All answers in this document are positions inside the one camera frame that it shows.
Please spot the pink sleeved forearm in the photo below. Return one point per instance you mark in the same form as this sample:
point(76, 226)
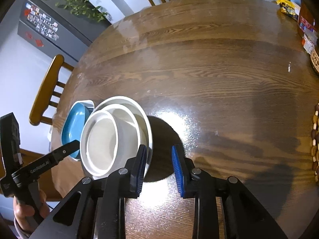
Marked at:
point(23, 228)

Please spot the medium white bowl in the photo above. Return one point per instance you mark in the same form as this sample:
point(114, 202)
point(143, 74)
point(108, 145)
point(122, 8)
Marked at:
point(129, 136)

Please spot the red sauce bottle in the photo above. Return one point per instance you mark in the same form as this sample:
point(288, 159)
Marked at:
point(306, 21)

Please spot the person's left hand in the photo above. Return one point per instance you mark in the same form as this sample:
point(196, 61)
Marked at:
point(23, 211)

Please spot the yellow snack bag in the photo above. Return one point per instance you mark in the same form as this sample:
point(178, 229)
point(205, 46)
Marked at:
point(289, 8)

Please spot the blue square plate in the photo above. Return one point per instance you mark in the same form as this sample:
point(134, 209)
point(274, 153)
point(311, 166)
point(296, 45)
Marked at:
point(74, 123)

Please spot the large white bowl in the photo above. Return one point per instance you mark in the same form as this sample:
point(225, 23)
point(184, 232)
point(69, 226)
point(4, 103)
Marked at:
point(141, 117)

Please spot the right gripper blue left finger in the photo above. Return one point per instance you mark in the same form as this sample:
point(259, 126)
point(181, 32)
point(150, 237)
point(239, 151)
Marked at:
point(134, 178)

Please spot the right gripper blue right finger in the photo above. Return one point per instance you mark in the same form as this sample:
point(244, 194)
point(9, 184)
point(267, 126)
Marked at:
point(182, 169)

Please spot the dark sauce jar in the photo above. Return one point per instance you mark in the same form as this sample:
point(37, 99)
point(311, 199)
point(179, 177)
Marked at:
point(314, 59)

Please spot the small white ramekin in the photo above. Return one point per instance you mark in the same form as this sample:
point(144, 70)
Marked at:
point(99, 143)

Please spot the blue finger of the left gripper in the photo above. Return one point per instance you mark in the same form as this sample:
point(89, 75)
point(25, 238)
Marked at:
point(64, 151)

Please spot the grey refrigerator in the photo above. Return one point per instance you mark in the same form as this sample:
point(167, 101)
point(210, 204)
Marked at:
point(47, 26)

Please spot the wooden bead trivet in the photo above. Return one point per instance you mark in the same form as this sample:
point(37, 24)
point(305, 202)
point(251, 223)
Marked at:
point(315, 147)

